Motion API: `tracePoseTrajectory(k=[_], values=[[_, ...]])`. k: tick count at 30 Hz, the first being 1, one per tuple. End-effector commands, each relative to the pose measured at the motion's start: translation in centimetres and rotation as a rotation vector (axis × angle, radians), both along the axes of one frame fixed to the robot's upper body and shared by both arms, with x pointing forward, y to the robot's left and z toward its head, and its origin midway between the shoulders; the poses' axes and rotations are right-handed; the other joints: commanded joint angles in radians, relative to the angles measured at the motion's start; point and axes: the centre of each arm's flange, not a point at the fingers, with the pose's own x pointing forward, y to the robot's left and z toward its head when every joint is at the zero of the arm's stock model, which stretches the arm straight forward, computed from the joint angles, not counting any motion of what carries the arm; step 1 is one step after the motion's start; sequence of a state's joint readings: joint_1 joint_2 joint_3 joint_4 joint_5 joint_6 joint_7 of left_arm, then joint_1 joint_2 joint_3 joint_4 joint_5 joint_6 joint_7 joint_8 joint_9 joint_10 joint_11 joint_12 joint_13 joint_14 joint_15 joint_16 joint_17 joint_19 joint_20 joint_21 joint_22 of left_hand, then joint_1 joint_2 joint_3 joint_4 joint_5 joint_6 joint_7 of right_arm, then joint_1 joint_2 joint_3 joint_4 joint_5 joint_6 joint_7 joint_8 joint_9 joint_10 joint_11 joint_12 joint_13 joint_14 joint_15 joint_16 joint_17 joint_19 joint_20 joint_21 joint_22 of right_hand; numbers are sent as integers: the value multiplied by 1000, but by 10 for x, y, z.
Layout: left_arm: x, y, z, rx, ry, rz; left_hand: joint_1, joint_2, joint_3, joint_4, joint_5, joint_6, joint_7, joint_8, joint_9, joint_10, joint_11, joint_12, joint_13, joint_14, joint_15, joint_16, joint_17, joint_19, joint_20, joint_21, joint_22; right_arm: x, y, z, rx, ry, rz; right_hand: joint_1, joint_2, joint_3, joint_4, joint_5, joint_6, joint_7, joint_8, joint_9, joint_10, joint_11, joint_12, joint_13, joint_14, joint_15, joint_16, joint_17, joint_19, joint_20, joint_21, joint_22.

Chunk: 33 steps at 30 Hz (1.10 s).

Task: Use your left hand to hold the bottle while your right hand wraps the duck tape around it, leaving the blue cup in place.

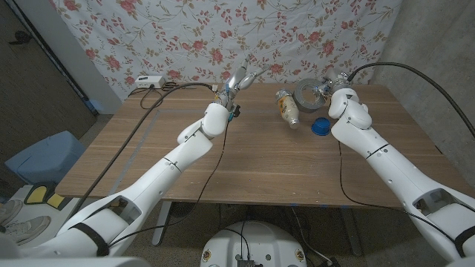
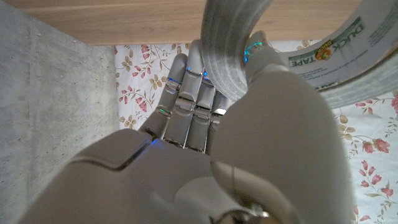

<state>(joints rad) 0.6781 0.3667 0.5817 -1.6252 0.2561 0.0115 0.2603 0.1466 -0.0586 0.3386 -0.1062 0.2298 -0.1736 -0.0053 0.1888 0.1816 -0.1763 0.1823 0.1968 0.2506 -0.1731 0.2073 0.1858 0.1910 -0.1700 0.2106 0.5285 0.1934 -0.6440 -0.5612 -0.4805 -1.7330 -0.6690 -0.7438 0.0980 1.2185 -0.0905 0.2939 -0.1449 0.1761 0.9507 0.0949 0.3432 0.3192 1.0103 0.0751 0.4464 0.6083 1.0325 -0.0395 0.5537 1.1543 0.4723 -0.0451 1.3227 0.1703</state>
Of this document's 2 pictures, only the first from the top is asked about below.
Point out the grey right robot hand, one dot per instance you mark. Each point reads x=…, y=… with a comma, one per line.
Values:
x=332, y=81

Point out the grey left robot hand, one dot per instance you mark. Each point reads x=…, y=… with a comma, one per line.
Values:
x=235, y=83

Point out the grey duct tape roll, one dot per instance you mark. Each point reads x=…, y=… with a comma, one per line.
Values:
x=308, y=95

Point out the plastic bottle with orange label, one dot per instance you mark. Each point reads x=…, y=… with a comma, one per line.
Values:
x=287, y=108

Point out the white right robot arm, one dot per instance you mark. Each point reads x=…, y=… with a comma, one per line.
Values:
x=389, y=163

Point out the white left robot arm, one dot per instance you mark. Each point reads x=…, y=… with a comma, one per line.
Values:
x=156, y=185

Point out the floral backdrop cloth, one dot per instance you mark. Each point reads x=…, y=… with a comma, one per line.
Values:
x=185, y=37

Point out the white power box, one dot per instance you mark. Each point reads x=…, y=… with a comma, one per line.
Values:
x=150, y=81

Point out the grey table leg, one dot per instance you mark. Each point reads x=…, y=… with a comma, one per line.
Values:
x=352, y=230

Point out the white table leg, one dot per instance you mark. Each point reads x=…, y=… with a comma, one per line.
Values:
x=163, y=222

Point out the white robot torso base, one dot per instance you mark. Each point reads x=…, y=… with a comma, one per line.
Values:
x=256, y=241

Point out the yellow black foot pedal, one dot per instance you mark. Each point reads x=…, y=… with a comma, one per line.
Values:
x=36, y=194
x=57, y=201

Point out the grey sneaker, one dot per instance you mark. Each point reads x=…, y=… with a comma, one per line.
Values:
x=9, y=209
x=27, y=228

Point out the black wall hook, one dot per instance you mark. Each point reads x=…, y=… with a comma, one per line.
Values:
x=20, y=37

